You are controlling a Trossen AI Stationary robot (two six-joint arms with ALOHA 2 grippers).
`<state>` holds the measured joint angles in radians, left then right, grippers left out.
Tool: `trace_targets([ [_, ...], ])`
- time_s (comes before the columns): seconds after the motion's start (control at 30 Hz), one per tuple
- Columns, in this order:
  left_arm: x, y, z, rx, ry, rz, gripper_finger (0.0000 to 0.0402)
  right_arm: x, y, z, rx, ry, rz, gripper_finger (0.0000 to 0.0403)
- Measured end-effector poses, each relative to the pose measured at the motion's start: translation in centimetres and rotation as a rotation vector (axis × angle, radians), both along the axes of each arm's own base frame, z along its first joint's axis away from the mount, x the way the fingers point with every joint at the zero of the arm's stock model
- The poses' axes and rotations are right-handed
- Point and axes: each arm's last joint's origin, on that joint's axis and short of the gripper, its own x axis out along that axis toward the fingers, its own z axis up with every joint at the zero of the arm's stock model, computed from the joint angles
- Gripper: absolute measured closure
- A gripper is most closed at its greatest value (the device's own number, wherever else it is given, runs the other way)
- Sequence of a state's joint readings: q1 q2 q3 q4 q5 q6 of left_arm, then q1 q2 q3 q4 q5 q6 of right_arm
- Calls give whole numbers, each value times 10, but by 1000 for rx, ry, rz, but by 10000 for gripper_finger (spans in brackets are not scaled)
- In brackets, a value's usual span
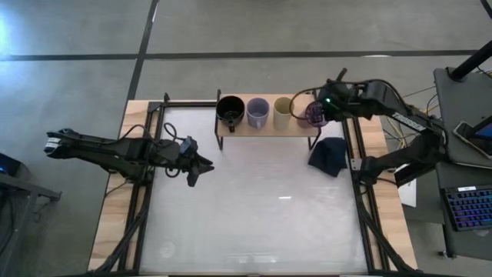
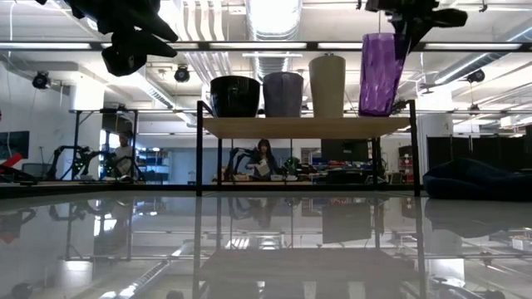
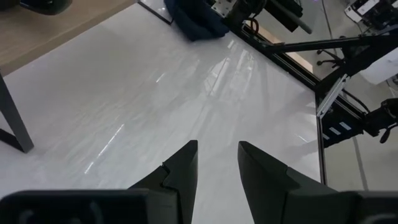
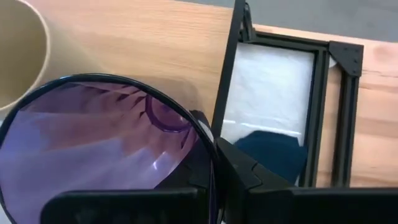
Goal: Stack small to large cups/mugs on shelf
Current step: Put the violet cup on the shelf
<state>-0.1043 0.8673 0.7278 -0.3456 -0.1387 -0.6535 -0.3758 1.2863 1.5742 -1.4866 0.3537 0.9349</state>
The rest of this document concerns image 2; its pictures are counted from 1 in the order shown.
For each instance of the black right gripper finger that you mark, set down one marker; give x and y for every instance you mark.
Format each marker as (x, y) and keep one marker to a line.
(408, 33)

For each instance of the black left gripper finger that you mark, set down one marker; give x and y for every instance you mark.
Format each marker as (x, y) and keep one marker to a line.
(160, 31)
(156, 46)

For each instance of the purple translucent cup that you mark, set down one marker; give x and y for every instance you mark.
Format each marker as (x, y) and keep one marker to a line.
(380, 79)

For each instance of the glossy black cup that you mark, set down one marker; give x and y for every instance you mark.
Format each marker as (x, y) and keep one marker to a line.
(234, 97)

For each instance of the tall cream cup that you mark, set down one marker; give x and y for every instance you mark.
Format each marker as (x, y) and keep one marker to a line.
(327, 87)

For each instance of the grey cup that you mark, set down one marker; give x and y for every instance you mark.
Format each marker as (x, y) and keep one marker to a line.
(283, 97)

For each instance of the black background robot arm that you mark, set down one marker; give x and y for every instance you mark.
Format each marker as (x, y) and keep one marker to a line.
(293, 164)
(79, 153)
(108, 166)
(234, 160)

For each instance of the black ceiling spotlight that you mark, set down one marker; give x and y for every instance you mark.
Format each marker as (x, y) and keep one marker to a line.
(476, 76)
(40, 80)
(181, 74)

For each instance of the person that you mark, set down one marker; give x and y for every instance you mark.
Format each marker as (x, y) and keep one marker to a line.
(124, 155)
(266, 160)

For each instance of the black partition panels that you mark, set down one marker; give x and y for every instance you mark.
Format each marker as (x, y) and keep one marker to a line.
(449, 149)

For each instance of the black monitor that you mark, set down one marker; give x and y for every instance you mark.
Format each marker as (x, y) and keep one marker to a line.
(345, 150)

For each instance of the dark blue bean bag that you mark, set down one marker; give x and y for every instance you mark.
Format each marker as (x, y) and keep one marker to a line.
(469, 182)

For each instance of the dark teal screen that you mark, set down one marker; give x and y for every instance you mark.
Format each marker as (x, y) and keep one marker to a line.
(14, 145)

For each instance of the red object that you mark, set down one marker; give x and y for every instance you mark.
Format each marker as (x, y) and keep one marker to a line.
(10, 160)

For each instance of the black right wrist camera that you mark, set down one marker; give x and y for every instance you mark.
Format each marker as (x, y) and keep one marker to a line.
(451, 17)

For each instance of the black overhead frame bar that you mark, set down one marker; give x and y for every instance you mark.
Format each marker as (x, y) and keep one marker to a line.
(203, 46)

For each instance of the silver ventilation duct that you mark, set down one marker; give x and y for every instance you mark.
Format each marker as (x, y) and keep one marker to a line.
(457, 68)
(272, 62)

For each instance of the black rail-mounted device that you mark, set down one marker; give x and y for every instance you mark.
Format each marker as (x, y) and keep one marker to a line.
(402, 106)

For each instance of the black metal stand frame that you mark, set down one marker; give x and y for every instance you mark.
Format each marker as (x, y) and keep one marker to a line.
(76, 133)

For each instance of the wooden shelf with black frame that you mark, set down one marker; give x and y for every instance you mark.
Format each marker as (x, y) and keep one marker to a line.
(305, 128)

